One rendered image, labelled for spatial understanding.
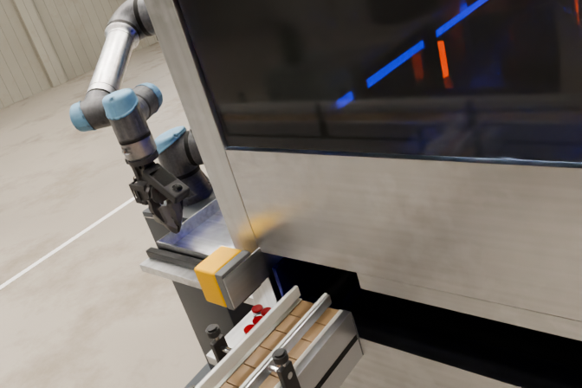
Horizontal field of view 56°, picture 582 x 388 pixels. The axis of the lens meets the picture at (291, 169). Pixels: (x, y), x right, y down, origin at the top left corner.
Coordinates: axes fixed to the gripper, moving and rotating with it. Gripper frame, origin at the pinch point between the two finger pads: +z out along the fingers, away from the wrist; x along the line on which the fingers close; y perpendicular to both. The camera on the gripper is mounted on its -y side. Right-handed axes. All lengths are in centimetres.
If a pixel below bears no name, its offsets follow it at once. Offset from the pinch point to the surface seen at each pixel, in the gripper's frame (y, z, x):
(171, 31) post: -40, -48, 13
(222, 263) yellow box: -40.2, -11.3, 18.9
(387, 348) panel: -64, 4, 13
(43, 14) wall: 949, -42, -477
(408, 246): -72, -16, 12
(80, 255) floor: 220, 91, -59
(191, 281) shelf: -15.5, 3.9, 11.1
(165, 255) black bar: -3.8, 1.6, 7.8
